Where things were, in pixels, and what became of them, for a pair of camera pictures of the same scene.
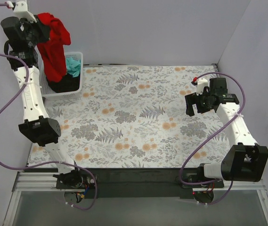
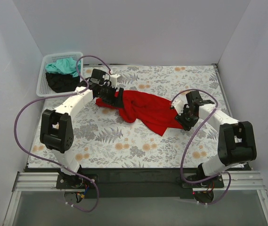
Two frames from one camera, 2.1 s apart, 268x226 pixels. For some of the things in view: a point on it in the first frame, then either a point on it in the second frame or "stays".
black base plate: x=136 y=183 stays
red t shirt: x=52 y=52 -> x=145 y=110
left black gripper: x=40 y=30 -> x=113 y=97
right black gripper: x=196 y=103 -> x=186 y=119
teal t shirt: x=73 y=67 stays
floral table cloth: x=134 y=117 stays
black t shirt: x=68 y=83 stays
